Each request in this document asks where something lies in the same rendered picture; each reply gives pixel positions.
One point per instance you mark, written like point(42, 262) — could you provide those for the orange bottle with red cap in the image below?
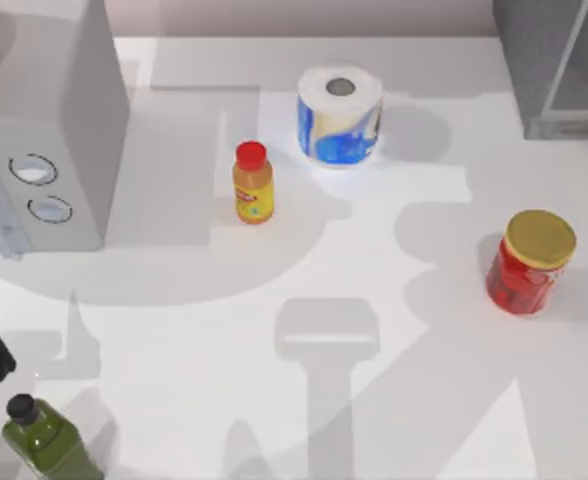
point(253, 187)

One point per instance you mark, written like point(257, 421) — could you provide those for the blue and white paper roll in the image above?
point(339, 120)

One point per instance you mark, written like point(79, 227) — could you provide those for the red jar with gold lid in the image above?
point(529, 265)

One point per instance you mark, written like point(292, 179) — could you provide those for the small microwave knob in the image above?
point(50, 208)

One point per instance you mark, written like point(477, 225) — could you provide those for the large microwave knob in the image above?
point(33, 169)

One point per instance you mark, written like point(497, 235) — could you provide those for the pale microwave oven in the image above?
point(49, 125)

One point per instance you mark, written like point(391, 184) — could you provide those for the grey cabinet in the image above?
point(554, 65)

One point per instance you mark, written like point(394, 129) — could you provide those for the green bottle with black cap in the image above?
point(49, 445)

